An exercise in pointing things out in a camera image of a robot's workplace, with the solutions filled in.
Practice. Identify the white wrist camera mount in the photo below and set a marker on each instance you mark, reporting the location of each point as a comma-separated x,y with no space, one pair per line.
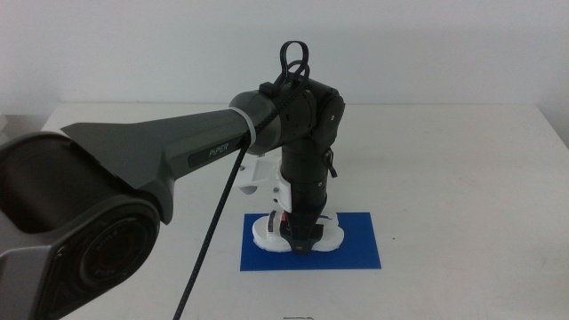
262,175

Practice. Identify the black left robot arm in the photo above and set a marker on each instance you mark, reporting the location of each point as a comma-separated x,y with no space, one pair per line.
133,146

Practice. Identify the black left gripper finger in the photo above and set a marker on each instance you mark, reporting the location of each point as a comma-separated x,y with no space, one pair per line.
302,243

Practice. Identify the blue rectangular mat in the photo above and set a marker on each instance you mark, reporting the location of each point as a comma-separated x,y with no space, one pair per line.
358,253

